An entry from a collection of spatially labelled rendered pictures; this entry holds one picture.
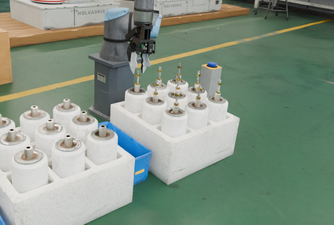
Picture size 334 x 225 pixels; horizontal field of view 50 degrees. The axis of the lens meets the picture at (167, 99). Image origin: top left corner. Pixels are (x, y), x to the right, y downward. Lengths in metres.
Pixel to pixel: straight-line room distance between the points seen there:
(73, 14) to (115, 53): 1.65
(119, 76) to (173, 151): 0.56
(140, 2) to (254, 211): 0.84
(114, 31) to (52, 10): 1.57
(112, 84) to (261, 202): 0.85
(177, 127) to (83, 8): 2.23
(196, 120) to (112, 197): 0.44
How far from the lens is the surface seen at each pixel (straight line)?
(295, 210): 1.42
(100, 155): 1.15
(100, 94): 1.80
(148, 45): 1.39
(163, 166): 1.36
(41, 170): 1.05
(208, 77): 1.71
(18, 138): 1.17
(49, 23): 3.22
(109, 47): 1.72
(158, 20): 1.69
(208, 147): 1.46
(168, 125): 1.33
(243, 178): 1.50
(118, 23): 1.69
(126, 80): 1.76
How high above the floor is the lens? 0.82
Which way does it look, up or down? 23 degrees down
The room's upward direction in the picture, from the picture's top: 6 degrees clockwise
